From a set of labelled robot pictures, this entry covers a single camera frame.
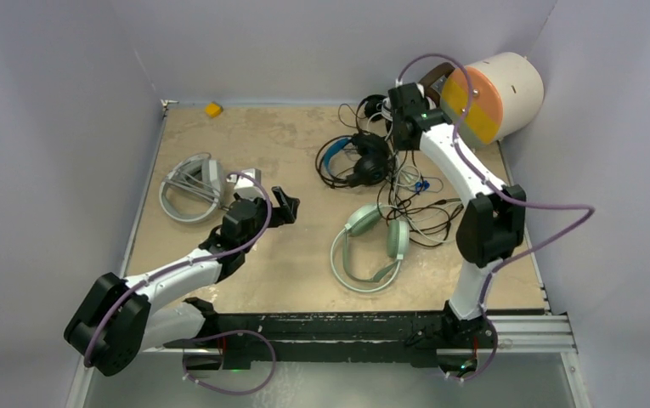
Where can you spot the brown headphones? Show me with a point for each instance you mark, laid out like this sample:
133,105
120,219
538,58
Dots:
428,81

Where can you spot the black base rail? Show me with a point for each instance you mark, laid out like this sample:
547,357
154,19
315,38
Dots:
422,339

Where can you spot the mint green headphones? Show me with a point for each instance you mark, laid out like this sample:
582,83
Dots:
368,252

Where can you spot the white grey headphones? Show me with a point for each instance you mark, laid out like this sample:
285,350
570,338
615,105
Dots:
199,175

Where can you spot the black blue headphones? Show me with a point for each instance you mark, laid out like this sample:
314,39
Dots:
374,160

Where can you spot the small yellow block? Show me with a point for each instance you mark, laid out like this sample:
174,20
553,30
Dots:
213,110

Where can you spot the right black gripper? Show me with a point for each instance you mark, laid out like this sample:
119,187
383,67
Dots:
398,144

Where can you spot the round pastel drawer cabinet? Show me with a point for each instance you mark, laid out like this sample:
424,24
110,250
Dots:
507,93

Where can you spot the small black on-ear headphones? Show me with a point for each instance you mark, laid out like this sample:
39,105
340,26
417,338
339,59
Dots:
370,108

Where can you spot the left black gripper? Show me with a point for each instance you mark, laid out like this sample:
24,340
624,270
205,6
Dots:
279,216

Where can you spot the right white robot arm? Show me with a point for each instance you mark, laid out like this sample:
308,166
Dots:
491,227

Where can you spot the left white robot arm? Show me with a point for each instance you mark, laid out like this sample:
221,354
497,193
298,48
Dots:
119,317

